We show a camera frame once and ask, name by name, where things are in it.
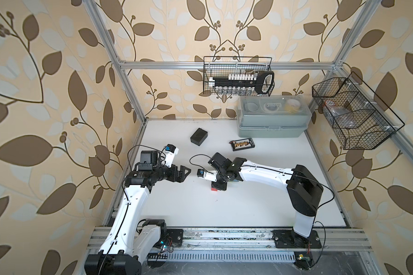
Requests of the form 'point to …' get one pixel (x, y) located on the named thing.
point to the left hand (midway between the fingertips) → (181, 167)
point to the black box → (198, 136)
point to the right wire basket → (361, 120)
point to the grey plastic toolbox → (273, 116)
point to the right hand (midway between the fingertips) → (214, 181)
